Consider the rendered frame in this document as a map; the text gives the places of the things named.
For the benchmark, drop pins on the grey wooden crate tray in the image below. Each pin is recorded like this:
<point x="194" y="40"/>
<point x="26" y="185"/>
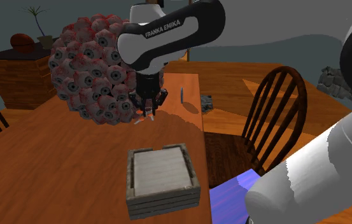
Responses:
<point x="160" y="170"/>

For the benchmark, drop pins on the brown wooden table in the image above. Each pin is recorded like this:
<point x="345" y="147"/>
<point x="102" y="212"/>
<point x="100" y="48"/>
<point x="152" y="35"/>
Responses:
<point x="54" y="161"/>

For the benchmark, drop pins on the small grey rock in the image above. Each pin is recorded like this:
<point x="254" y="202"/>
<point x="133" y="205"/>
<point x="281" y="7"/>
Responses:
<point x="206" y="104"/>

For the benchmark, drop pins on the bloodshot eyeball cluster ball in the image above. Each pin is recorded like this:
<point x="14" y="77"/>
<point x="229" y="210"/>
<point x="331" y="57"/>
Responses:
<point x="85" y="71"/>

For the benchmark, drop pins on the purple robot stand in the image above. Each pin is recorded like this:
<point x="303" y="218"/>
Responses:
<point x="228" y="198"/>

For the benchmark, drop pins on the small grey upright disc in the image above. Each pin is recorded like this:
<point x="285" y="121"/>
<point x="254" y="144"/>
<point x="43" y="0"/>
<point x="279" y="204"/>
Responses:
<point x="182" y="95"/>

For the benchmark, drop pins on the large grey rock pile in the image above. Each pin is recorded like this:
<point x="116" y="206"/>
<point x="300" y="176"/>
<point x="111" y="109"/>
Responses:
<point x="335" y="83"/>

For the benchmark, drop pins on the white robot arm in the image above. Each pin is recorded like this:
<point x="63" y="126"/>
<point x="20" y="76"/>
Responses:
<point x="312" y="183"/>

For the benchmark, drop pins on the brown wooden sideboard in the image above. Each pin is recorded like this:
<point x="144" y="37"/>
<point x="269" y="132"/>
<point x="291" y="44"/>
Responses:
<point x="14" y="77"/>

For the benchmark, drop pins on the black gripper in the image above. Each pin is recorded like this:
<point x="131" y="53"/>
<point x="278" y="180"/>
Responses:
<point x="148" y="85"/>

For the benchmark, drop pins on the orange and white small object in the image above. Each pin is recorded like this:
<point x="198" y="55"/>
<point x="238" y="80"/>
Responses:
<point x="143" y="118"/>

